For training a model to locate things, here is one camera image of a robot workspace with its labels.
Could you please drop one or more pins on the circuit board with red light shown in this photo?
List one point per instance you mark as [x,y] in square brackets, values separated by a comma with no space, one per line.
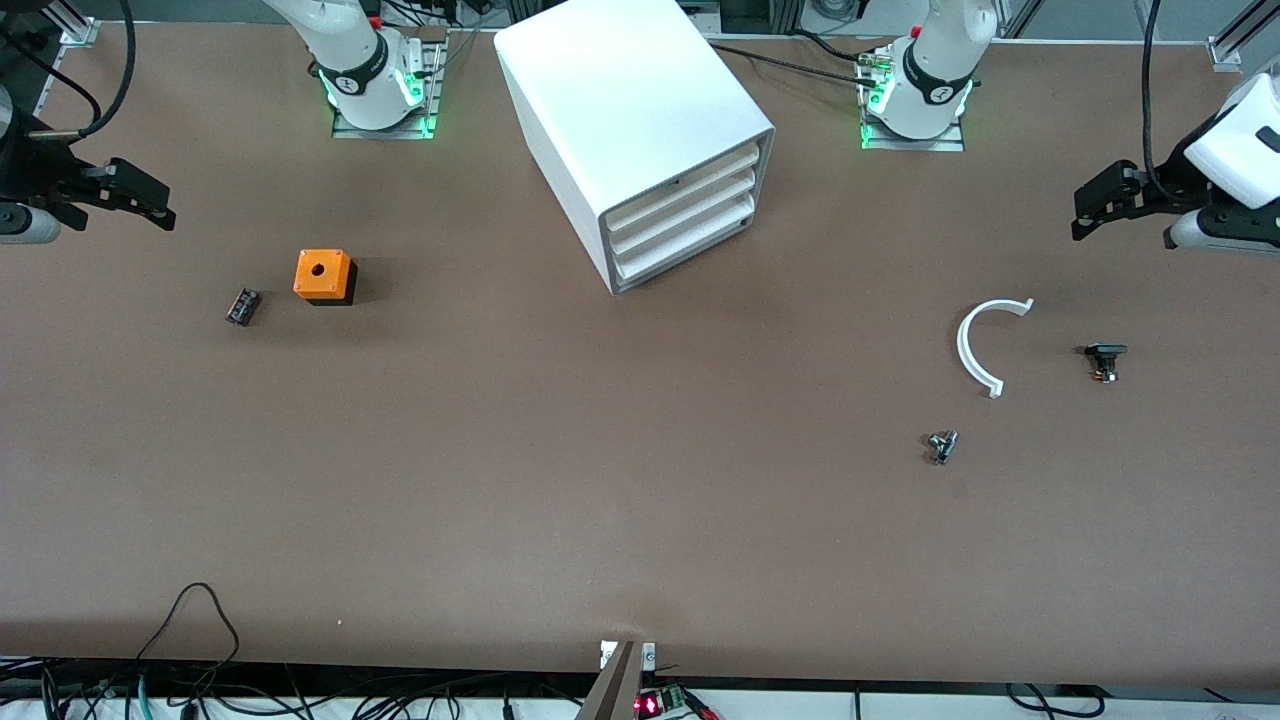
[665,702]

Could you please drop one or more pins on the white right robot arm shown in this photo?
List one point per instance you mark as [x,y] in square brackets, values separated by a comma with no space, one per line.
[360,70]

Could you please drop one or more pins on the orange box with hole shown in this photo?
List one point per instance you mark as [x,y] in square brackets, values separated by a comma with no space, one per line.
[322,275]

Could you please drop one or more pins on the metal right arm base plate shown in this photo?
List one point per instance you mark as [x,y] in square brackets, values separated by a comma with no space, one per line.
[436,70]

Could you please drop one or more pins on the small grey metal part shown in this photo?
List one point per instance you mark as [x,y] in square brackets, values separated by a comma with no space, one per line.
[942,446]

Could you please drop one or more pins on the small white mounting bracket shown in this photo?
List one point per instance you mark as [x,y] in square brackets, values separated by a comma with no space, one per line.
[649,655]

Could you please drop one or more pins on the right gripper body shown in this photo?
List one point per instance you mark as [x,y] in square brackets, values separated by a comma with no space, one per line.
[32,170]

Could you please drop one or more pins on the small black contact block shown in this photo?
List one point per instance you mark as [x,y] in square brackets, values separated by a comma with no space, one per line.
[243,307]

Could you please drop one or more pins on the small black switch part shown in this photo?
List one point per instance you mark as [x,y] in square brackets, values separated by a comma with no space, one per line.
[1105,352]

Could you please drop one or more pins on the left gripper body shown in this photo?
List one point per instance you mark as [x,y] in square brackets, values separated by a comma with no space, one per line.
[1168,189]

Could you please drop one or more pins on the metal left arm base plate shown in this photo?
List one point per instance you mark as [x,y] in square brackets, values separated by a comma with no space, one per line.
[915,144]

